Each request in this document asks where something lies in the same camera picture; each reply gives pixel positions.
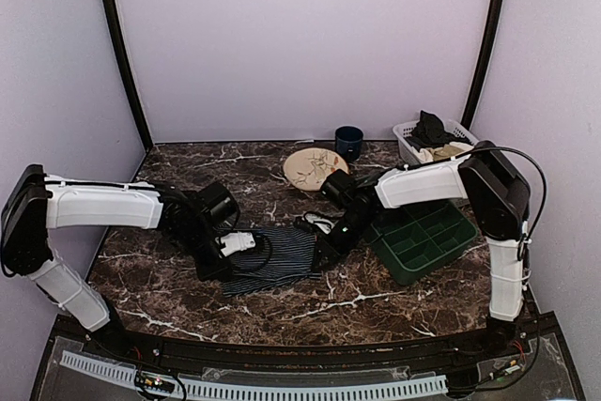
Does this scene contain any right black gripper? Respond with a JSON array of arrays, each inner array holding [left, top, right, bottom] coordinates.
[[312, 209, 377, 272]]

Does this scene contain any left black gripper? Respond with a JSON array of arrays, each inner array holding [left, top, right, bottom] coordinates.
[[174, 224, 233, 284]]

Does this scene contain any navy striped underwear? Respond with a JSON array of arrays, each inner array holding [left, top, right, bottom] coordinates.
[[221, 226, 320, 297]]

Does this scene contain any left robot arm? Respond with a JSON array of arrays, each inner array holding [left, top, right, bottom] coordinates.
[[1, 164, 239, 360]]

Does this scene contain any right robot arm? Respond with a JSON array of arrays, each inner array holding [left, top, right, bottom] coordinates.
[[313, 141, 541, 358]]

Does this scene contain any green divided organizer tray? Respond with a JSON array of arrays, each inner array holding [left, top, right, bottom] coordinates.
[[363, 200, 478, 285]]

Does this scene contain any beige floral plate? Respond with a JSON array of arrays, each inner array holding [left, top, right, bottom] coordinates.
[[283, 147, 349, 192]]

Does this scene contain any dark blue mug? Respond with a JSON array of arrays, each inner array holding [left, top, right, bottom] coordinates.
[[334, 126, 363, 162]]

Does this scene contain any white plastic laundry basket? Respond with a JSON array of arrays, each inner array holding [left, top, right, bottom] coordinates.
[[392, 119, 480, 165]]

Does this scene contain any black garment in basket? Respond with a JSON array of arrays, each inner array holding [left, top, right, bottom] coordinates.
[[406, 111, 463, 150]]

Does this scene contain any beige garment in basket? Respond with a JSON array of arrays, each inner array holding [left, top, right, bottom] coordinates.
[[414, 142, 473, 163]]

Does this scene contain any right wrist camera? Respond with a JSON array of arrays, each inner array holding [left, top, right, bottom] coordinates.
[[294, 211, 338, 235]]

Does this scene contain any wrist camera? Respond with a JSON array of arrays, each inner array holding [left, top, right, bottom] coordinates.
[[216, 232, 255, 257], [294, 211, 338, 235]]

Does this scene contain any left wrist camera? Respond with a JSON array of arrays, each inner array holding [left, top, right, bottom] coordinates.
[[216, 232, 255, 257]]

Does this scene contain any white slotted cable duct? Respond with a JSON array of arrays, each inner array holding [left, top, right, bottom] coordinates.
[[59, 351, 448, 401]]

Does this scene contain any black front rail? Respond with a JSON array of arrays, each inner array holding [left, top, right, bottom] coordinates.
[[51, 314, 560, 377]]

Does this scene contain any left black frame post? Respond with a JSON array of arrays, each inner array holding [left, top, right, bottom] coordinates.
[[101, 0, 154, 152]]

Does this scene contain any black frame post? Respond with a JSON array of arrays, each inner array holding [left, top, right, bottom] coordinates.
[[101, 0, 154, 152], [460, 0, 503, 129]]

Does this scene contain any right black frame post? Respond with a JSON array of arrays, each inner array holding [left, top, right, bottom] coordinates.
[[460, 0, 503, 129]]

